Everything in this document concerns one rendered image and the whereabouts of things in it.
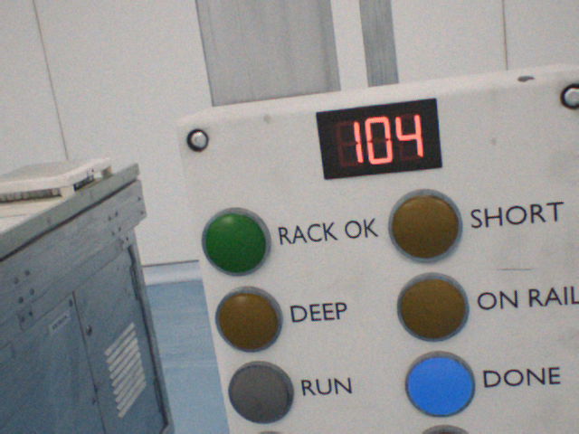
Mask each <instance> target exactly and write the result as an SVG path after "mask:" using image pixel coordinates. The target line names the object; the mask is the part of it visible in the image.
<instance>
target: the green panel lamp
mask: <svg viewBox="0 0 579 434"><path fill-rule="evenodd" d="M205 247H206V251H207V253H208V255H209V257H210V259H211V260H212V261H213V263H214V264H215V266H216V267H219V268H220V269H223V270H225V271H228V272H232V273H243V272H247V271H250V270H252V269H254V268H257V267H258V266H259V264H260V263H261V261H262V259H263V257H264V255H265V252H266V239H265V235H264V233H263V231H262V229H261V227H260V225H259V224H258V223H257V222H255V221H254V220H253V219H251V218H250V217H248V216H246V215H243V214H239V213H227V214H224V215H222V216H219V217H217V218H216V219H214V220H213V221H212V222H211V223H210V225H209V227H208V229H207V232H206V234H205Z"/></svg>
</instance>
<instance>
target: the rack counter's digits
mask: <svg viewBox="0 0 579 434"><path fill-rule="evenodd" d="M331 130H333V138H334V145H335V153H336V160H337V170H342V169H352V167H360V166H370V165H387V164H397V163H405V162H415V161H423V160H426V154H425V144H424V133H423V122H422V111H413V112H404V113H396V114H388V115H380V116H372V117H363V118H348V119H340V120H331Z"/></svg>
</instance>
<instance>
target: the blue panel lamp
mask: <svg viewBox="0 0 579 434"><path fill-rule="evenodd" d="M408 391H410V393H411V396H412V398H413V400H414V401H415V402H416V403H417V405H418V406H419V407H420V408H421V409H422V410H425V411H427V412H429V413H432V414H437V415H444V414H451V413H453V412H455V411H457V410H459V409H460V408H462V407H463V405H464V404H465V402H466V401H467V400H468V399H469V398H470V396H471V392H472V382H471V378H470V375H469V374H468V373H467V372H466V371H465V370H464V369H463V368H462V367H461V366H460V364H459V363H457V362H455V361H452V360H451V359H445V358H432V359H430V360H426V361H423V362H422V363H421V364H419V365H418V366H417V367H416V368H415V369H414V370H413V372H412V374H411V376H410V380H408Z"/></svg>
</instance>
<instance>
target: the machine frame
mask: <svg viewBox="0 0 579 434"><path fill-rule="evenodd" d="M195 4H196V11H197V16H198V22H199V28H200V34H201V39H202V45H203V51H204V61H205V68H206V74H207V79H208V85H209V91H210V97H211V102H212V107H217V106H224V105H232V104H240V103H247V102H254V101H263V100H270V99H285V98H292V97H300V96H307V95H316V94H323V93H330V92H339V91H341V82H340V75H339V66H338V58H337V43H336V35H335V27H334V19H333V11H331V3H330V0H195ZM359 9H360V17H361V25H362V35H363V44H364V53H365V70H366V78H367V87H375V86H383V85H391V84H398V83H400V82H399V73H398V62H397V53H396V43H395V34H394V15H393V6H392V5H391V0H359Z"/></svg>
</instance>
